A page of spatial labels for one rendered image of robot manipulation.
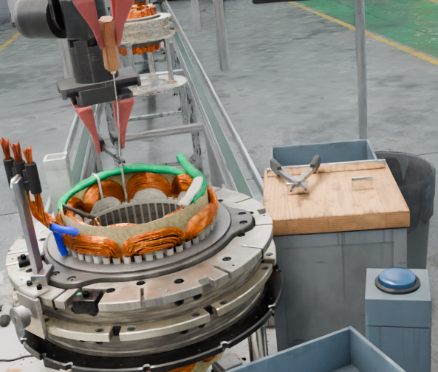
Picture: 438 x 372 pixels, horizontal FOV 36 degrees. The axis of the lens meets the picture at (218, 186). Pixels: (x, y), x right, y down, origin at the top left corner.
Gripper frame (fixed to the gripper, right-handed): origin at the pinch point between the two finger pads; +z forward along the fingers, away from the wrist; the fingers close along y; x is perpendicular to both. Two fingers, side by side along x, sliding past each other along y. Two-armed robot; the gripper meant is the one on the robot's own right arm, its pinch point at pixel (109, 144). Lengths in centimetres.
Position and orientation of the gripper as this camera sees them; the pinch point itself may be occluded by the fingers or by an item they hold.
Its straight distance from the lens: 92.1
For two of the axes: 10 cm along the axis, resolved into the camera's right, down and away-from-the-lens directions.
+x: 3.2, 3.3, -8.9
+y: -9.4, 2.2, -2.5
